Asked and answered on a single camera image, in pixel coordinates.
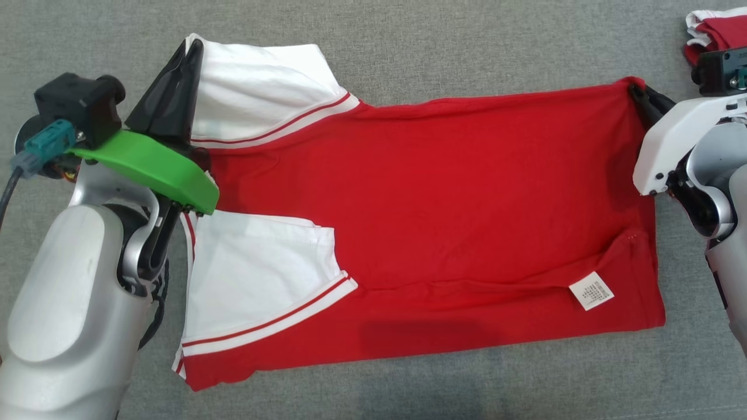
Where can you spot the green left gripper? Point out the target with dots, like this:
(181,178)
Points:
(157,166)

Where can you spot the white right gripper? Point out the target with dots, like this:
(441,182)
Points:
(671,140)

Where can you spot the plain red garment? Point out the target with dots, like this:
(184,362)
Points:
(721,32)

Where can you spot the red shirt with white sleeves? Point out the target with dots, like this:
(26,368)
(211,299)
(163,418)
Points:
(455,204)

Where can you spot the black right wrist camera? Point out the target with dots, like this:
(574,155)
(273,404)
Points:
(721,73)

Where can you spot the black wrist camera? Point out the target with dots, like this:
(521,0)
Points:
(721,73)
(81,108)

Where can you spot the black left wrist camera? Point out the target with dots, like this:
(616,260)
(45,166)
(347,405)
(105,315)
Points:
(81,108)

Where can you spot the teal left camera connector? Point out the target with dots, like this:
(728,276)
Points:
(46,146)

